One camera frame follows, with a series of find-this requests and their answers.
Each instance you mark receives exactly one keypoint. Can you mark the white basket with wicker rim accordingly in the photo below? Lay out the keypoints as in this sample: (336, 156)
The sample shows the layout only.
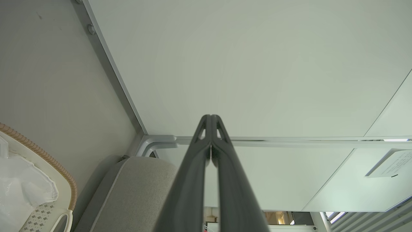
(62, 193)

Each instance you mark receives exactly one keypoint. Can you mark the white plastic bag liner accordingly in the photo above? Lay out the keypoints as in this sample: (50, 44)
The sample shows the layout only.
(22, 187)

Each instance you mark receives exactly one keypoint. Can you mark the white printed paper sign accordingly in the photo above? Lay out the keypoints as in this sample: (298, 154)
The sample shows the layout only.
(392, 162)

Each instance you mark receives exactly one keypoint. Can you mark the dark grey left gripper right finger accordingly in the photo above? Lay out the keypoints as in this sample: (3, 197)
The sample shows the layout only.
(233, 193)

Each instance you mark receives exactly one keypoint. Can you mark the grey upholstered chair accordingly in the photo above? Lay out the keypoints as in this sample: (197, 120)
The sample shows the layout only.
(132, 193)

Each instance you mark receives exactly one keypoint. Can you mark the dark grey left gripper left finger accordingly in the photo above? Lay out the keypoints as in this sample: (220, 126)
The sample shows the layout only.
(188, 180)

